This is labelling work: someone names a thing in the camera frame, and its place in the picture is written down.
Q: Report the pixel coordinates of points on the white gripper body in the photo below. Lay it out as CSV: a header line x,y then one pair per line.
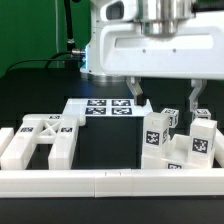
x,y
195,51

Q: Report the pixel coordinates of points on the white chair seat plate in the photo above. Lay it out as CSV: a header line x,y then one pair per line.
x,y
179,156

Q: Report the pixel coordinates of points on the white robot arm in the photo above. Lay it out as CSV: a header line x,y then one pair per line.
x,y
156,17

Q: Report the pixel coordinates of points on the white chair back frame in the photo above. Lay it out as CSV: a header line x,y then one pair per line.
x,y
61,131

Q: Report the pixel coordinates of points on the white marker base sheet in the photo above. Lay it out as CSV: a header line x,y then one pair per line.
x,y
106,108

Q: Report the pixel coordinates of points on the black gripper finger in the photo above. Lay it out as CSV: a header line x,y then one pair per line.
x,y
198,85
133,84

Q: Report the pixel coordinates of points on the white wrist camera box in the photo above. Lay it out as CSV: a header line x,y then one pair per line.
x,y
118,10

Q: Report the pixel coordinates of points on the white tagged chair nut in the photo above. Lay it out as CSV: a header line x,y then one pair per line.
x,y
173,116

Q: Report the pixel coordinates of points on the white U-shaped fence frame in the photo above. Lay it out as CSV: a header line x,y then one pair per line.
x,y
111,183

